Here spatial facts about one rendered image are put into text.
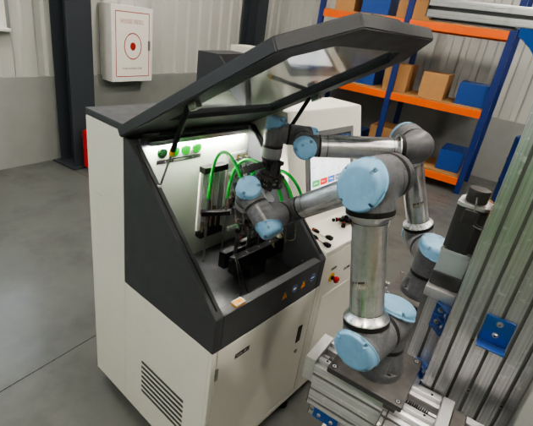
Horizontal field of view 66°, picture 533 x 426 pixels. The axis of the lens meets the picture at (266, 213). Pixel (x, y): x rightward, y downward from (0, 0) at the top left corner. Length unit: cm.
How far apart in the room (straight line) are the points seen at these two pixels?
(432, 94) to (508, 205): 555
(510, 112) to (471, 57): 109
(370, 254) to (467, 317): 44
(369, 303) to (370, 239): 16
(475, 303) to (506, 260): 15
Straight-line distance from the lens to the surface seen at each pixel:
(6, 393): 269
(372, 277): 102
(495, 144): 783
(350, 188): 94
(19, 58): 546
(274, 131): 149
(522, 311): 130
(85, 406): 253
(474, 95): 662
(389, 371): 130
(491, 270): 126
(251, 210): 122
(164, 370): 196
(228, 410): 197
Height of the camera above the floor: 192
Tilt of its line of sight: 25 degrees down
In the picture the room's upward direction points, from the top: 9 degrees clockwise
